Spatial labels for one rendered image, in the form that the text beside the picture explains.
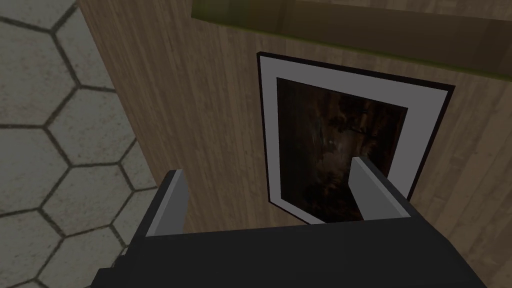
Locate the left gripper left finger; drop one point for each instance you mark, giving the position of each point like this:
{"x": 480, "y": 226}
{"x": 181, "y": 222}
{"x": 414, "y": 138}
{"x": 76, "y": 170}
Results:
{"x": 166, "y": 208}

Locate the dark framed picture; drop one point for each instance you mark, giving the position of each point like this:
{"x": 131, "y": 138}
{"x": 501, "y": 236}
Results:
{"x": 320, "y": 136}

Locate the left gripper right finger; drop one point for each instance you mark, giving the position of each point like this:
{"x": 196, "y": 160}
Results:
{"x": 376, "y": 192}

